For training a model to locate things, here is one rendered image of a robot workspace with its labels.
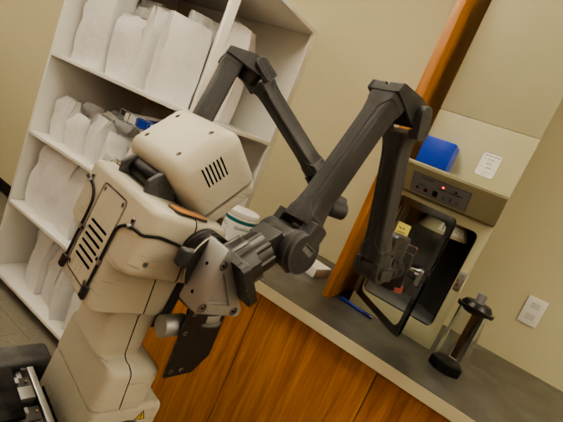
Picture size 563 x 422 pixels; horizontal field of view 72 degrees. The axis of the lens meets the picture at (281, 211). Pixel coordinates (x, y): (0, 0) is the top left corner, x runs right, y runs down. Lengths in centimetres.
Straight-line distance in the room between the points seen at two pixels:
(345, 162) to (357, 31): 151
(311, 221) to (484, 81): 97
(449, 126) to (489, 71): 21
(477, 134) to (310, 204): 88
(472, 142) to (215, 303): 107
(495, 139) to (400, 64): 75
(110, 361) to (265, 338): 68
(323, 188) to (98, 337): 50
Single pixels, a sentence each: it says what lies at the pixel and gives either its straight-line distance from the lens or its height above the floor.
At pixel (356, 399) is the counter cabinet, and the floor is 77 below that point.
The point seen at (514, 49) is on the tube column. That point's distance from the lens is 155.
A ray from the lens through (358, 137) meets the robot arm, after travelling 75.
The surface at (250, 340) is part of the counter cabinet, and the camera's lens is 145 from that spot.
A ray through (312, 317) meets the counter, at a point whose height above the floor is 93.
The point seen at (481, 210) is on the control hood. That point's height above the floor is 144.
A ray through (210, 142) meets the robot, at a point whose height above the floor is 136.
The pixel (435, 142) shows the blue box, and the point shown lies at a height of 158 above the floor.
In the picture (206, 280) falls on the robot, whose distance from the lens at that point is 61.
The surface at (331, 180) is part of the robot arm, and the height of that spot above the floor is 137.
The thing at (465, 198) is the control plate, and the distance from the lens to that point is 137.
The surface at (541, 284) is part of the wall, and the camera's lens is 189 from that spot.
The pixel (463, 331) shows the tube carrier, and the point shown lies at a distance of 135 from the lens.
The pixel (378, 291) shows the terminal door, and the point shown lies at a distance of 140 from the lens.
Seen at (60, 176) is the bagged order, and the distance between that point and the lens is 241.
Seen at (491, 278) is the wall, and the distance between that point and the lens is 188.
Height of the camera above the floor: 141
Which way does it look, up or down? 10 degrees down
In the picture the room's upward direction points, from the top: 23 degrees clockwise
